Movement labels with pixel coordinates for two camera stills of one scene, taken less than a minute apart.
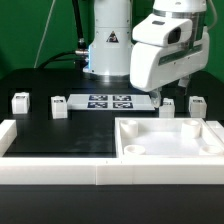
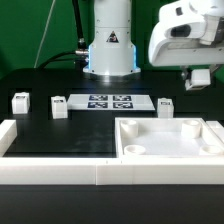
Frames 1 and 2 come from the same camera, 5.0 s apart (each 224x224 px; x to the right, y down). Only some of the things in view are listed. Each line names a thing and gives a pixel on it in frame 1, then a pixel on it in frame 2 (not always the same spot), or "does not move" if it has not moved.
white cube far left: [20, 103] does not move
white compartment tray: [154, 137] does not move
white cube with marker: [197, 106] → [200, 79]
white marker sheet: [109, 102] does not move
